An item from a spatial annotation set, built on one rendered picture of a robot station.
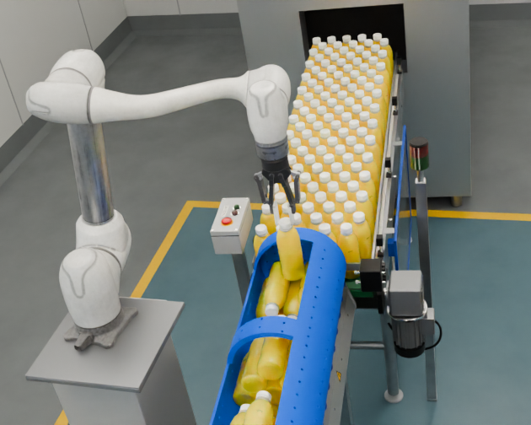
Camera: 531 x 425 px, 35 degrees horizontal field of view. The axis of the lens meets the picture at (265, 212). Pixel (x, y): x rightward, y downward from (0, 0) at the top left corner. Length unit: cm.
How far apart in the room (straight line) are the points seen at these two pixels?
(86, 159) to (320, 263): 76
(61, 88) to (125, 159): 338
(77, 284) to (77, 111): 56
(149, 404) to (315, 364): 75
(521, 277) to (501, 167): 99
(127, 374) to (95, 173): 61
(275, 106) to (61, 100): 56
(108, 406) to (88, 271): 47
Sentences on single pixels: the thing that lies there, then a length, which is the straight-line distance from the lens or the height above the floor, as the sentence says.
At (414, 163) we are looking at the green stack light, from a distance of 293.
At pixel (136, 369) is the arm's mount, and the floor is 102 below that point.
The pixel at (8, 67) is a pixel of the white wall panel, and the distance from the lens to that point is 608.
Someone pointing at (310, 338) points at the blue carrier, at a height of 119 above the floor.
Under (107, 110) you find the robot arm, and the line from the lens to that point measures 230.
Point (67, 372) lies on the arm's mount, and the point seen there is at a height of 102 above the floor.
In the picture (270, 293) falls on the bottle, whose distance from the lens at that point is 253.
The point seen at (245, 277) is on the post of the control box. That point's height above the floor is 83.
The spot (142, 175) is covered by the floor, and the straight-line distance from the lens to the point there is 547.
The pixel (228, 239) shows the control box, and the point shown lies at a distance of 290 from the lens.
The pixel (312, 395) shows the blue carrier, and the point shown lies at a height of 116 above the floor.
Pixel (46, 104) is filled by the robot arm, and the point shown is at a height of 181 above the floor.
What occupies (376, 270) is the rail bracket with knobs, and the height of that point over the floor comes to 100.
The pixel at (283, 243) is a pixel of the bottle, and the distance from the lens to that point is 247.
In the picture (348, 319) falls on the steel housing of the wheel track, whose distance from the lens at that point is 280.
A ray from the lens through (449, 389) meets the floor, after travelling 375.
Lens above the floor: 276
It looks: 35 degrees down
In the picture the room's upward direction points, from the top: 10 degrees counter-clockwise
